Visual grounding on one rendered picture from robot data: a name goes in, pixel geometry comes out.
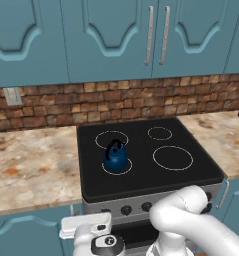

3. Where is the teal base cupboard door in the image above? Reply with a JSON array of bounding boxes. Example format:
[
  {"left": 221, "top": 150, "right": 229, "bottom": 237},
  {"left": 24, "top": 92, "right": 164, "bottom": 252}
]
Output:
[
  {"left": 210, "top": 175, "right": 239, "bottom": 241},
  {"left": 0, "top": 203, "right": 85, "bottom": 256}
]

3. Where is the silver base cupboard handle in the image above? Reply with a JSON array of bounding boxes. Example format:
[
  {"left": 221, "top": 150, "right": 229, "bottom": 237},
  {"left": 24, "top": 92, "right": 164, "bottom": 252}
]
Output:
[{"left": 216, "top": 179, "right": 231, "bottom": 210}]

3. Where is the grey wall outlet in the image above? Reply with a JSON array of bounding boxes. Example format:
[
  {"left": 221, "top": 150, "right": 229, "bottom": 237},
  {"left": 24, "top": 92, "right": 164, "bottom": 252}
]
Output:
[{"left": 3, "top": 87, "right": 23, "bottom": 107}]

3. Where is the black and silver stove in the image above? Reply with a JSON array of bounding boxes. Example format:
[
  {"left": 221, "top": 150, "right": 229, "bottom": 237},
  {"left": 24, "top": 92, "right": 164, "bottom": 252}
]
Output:
[{"left": 76, "top": 117, "right": 225, "bottom": 256}]

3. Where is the teal wall cupboard door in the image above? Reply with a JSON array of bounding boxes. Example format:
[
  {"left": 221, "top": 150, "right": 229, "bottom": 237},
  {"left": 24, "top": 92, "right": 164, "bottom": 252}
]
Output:
[
  {"left": 151, "top": 0, "right": 239, "bottom": 80},
  {"left": 223, "top": 0, "right": 239, "bottom": 75},
  {"left": 0, "top": 0, "right": 71, "bottom": 89},
  {"left": 60, "top": 0, "right": 159, "bottom": 84}
]

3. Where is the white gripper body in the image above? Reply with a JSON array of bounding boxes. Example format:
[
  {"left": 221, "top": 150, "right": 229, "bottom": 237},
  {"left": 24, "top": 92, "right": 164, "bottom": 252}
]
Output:
[{"left": 59, "top": 211, "right": 113, "bottom": 240}]

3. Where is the blue kettle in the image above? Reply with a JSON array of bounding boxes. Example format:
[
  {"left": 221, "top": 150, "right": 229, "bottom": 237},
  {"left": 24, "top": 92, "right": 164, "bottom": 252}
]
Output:
[{"left": 102, "top": 138, "right": 129, "bottom": 174}]

